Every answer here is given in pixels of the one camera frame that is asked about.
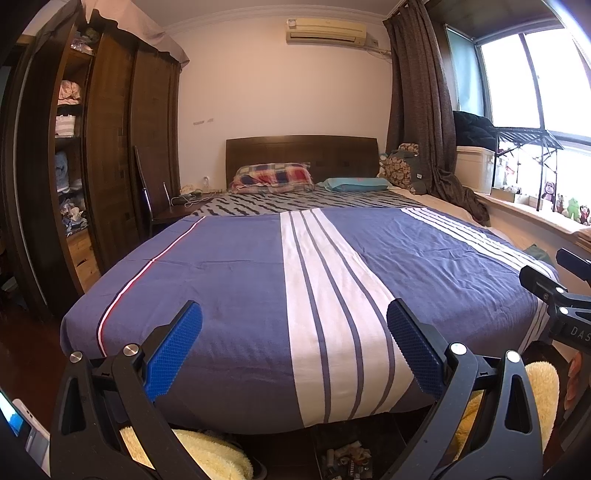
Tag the teal pillow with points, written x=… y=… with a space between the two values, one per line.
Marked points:
x=355 y=184

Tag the window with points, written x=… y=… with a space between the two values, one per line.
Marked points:
x=540 y=78

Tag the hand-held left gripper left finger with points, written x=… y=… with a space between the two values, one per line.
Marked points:
x=173 y=350

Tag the black square tray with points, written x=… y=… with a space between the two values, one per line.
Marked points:
x=346 y=459

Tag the grey green roller blind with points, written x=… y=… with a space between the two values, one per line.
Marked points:
x=464 y=69

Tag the black jacket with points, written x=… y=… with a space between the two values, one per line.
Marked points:
x=475 y=129

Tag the dark wooden wardrobe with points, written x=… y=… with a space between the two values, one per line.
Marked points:
x=111 y=138

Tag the brown curtain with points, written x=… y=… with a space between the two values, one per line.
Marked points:
x=415 y=92

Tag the wall air conditioner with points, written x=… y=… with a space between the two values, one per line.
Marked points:
x=325 y=31

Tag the black drying rack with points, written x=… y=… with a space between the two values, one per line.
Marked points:
x=531 y=138

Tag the white device with screen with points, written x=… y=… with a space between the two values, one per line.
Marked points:
x=23 y=429

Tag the blue white striped bedspread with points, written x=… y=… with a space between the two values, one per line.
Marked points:
x=231 y=277

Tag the yellow fluffy cloth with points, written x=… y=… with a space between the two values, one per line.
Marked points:
x=540 y=392

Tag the dark green cloth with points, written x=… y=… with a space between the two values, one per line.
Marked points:
x=538 y=254

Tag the zebra striped bed sheet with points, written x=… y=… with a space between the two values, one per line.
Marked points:
x=300 y=201

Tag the pink folded clothes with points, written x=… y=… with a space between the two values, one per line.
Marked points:
x=70 y=92

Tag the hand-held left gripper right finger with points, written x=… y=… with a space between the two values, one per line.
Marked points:
x=415 y=350

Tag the dark wooden nightstand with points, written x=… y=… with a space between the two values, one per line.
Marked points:
x=180 y=210

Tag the beige mattress sheet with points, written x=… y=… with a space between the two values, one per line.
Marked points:
x=461 y=214

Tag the dark wooden headboard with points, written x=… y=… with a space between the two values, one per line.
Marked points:
x=300 y=150

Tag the light blue folded clothes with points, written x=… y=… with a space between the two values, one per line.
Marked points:
x=62 y=173

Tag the plaid pillow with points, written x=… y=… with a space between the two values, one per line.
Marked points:
x=272 y=177

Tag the brown patterned cushion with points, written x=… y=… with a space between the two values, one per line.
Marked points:
x=399 y=166

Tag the brown monkey plush toy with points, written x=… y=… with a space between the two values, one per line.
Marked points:
x=549 y=191

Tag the green frog plush toy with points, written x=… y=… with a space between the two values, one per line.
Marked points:
x=573 y=208

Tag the white striped folded clothes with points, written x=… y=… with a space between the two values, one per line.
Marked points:
x=65 y=127

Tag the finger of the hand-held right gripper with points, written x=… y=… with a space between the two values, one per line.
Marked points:
x=575 y=261
x=540 y=281

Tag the white storage box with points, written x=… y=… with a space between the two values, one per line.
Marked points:
x=474 y=168

